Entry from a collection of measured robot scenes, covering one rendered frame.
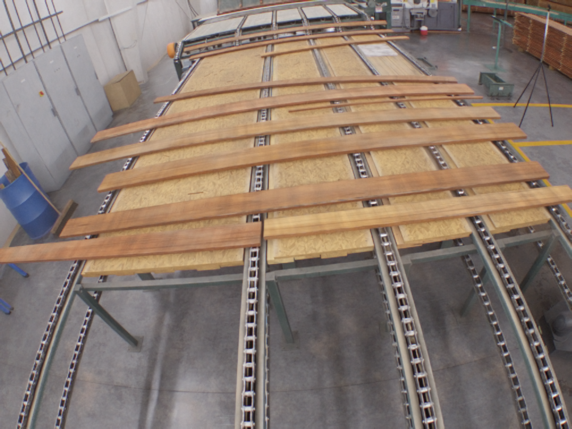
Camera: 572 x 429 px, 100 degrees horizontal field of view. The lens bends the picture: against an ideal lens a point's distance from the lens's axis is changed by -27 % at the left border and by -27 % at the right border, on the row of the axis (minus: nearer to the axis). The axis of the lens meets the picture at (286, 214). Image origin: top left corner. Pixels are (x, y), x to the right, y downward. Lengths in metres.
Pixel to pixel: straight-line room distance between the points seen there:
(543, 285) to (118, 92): 7.83
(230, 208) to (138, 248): 0.63
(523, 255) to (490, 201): 1.16
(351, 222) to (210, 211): 0.87
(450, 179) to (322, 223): 0.92
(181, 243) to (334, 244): 0.88
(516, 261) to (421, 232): 1.43
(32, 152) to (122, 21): 4.84
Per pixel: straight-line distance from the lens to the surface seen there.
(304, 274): 1.73
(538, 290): 3.00
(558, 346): 2.61
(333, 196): 1.97
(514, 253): 3.14
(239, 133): 2.82
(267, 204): 1.98
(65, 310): 2.21
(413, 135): 2.60
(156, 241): 2.04
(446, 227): 1.92
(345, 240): 1.77
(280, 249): 1.77
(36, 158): 5.50
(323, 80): 3.70
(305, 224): 1.81
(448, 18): 11.09
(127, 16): 9.10
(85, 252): 2.34
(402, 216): 1.86
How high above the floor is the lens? 2.16
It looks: 43 degrees down
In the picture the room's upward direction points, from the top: 11 degrees counter-clockwise
